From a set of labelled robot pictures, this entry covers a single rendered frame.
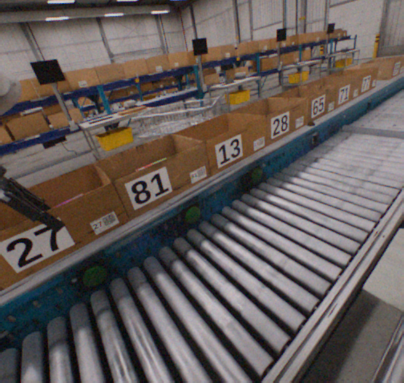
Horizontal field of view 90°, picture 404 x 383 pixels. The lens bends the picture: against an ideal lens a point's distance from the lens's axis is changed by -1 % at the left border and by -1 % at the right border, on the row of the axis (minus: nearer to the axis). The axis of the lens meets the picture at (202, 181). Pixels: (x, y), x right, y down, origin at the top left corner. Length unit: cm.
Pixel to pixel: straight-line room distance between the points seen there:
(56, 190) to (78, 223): 29
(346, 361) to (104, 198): 132
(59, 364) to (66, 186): 60
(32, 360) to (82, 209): 41
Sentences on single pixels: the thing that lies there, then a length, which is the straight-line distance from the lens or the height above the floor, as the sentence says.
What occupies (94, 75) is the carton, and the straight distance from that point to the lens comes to 533.
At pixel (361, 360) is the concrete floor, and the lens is 149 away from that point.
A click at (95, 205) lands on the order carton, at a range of 75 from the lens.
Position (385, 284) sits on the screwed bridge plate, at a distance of 76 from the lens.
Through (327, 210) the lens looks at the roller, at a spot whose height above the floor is 74.
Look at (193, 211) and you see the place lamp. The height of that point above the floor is 83.
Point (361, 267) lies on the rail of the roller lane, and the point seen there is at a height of 74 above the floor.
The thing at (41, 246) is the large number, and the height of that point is 96.
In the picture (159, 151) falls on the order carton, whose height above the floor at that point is 98.
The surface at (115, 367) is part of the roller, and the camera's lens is 69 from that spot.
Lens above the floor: 132
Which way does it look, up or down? 29 degrees down
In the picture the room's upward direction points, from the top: 12 degrees counter-clockwise
